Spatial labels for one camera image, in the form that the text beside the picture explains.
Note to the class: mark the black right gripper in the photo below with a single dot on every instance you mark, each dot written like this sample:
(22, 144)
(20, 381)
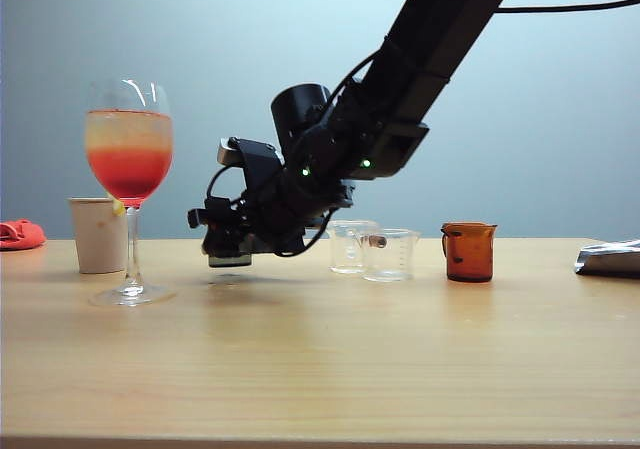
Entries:
(280, 209)

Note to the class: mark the grey tinted glass measuring cup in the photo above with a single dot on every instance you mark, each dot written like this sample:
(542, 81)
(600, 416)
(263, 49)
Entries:
(230, 260)

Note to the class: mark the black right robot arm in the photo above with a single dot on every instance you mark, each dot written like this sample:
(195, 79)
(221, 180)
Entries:
(440, 44)

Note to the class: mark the clear glass measuring cup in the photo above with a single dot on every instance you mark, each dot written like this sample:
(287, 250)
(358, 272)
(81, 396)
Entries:
(345, 254)

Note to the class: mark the beige paper cup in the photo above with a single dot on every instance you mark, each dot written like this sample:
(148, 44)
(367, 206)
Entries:
(97, 239)

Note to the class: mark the amber glass measuring cup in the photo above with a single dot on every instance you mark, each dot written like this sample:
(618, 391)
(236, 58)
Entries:
(470, 259)

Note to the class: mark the yellow lemon slice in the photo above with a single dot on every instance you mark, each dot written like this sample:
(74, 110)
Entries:
(119, 209)

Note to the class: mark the wine glass with red cocktail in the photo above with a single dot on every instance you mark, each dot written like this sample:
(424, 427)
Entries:
(129, 169)

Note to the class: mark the red cloth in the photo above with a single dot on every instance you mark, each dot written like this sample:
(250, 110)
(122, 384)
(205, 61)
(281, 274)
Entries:
(22, 236)

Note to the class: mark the silver foil bag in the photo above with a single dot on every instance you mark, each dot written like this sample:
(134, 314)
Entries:
(610, 261)

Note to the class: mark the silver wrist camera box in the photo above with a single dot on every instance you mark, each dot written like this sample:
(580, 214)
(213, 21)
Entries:
(227, 153)

